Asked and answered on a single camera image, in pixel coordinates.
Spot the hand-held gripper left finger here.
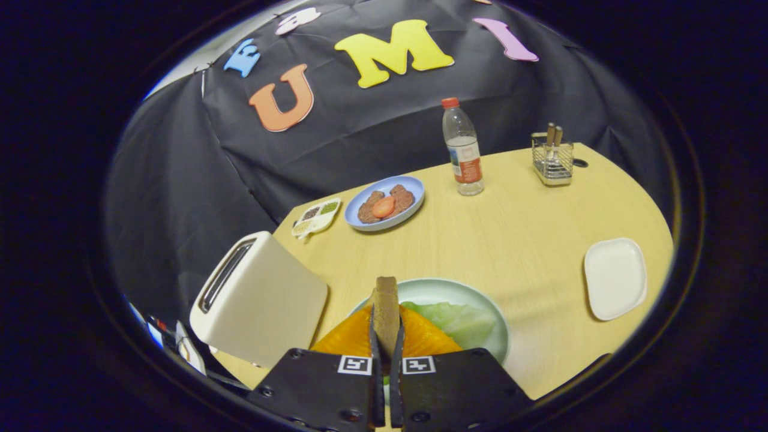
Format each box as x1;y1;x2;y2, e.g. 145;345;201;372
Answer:
246;303;386;432

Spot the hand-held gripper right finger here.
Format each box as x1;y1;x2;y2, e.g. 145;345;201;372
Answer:
390;305;535;432

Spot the green lettuce leaf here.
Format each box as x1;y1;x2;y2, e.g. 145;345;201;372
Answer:
401;301;497;350

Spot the brown toasted bread slice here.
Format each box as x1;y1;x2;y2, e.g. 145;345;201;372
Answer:
372;277;401;362

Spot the pale green round plate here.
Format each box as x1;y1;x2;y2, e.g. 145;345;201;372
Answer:
350;278;511;364

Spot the cream toaster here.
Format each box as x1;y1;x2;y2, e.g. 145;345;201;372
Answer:
190;231;329;368

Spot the blue plate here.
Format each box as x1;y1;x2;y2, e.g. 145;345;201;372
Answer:
344;175;425;232

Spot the white condiment tray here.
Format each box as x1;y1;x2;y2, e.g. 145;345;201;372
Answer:
292;197;342;239

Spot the brown meat patty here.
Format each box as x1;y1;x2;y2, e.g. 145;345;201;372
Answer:
358;191;385;224
389;184;415;217

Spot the white square plate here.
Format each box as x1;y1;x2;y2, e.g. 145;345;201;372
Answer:
584;238;648;322

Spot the clear water bottle red cap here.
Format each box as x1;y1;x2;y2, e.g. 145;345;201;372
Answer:
442;98;485;196

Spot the metal wire cutlery holder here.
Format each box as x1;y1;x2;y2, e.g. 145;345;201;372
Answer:
532;132;574;186

